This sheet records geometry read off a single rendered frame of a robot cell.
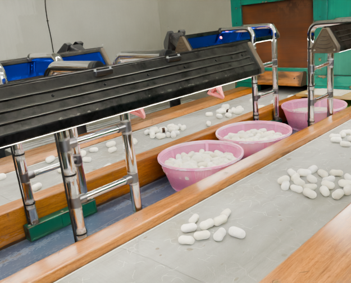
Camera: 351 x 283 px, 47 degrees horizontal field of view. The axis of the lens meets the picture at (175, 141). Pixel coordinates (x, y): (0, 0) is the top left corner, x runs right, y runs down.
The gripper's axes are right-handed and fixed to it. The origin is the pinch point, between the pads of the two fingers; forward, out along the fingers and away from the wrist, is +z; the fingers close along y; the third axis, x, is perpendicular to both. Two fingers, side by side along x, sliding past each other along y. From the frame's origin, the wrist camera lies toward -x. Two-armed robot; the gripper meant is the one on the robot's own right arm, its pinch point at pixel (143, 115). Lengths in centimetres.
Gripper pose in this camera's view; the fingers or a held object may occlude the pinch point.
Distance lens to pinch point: 161.1
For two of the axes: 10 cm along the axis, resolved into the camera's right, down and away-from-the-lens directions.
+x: -3.8, 6.3, 6.8
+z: 5.9, 7.3, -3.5
